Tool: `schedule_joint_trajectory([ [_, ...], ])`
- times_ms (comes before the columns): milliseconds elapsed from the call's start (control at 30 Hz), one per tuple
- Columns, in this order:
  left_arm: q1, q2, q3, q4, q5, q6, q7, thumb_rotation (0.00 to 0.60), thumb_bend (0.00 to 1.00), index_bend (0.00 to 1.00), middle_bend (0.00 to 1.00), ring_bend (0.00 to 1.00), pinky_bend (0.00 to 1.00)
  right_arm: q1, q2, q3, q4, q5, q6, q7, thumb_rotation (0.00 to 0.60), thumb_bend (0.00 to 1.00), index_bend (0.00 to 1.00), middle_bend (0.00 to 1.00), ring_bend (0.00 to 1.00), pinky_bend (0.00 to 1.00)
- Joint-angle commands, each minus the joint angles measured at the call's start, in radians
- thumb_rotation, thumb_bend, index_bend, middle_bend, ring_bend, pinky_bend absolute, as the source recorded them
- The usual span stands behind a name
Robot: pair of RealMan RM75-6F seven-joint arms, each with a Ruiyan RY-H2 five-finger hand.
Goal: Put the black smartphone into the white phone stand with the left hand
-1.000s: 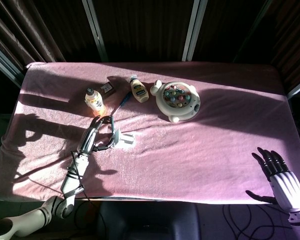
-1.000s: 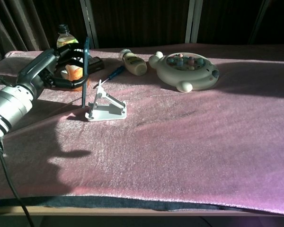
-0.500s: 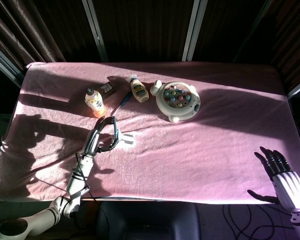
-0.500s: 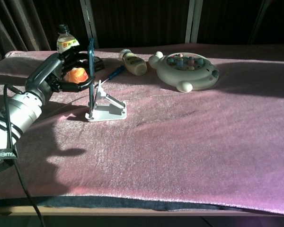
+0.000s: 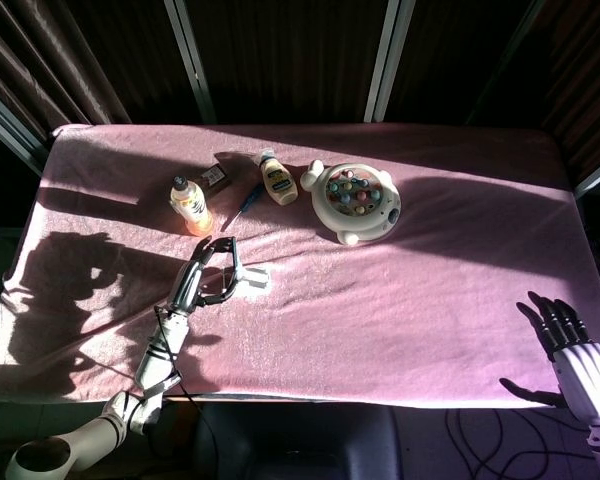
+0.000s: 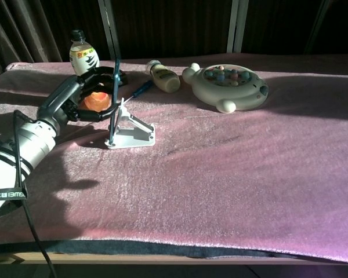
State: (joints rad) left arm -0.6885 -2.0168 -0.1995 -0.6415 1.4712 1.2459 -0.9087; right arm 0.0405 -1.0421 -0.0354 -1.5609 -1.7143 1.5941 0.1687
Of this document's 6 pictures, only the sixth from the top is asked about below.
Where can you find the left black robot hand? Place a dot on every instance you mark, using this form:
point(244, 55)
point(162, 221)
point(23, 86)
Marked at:
point(61, 98)

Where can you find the black smartphone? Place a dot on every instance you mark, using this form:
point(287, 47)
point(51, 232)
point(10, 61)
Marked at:
point(115, 95)

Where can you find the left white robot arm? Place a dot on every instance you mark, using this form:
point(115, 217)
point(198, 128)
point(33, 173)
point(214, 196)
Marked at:
point(17, 153)

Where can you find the white folding phone stand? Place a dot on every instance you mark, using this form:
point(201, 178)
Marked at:
point(133, 139)

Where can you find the orange drink plastic bottle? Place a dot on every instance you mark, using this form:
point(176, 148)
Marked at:
point(84, 58)

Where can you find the black rectangular box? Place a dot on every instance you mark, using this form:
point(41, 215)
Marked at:
point(124, 80)

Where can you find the brown curtain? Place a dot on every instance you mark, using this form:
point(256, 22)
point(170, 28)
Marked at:
point(20, 32)

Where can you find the small white milk bottle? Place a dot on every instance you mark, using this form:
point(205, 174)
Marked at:
point(165, 78)

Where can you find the dark grey felt mat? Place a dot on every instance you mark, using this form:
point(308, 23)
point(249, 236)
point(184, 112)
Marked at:
point(119, 249)

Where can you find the pink plush table cloth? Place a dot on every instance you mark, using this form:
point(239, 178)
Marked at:
point(206, 173)

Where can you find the cream round fishing toy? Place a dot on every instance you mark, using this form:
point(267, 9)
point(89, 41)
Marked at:
point(229, 89)

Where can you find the white frame post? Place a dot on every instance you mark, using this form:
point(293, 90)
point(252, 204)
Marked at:
point(237, 26)
point(110, 29)

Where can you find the grey frame post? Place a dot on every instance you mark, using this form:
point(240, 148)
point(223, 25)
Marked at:
point(317, 26)

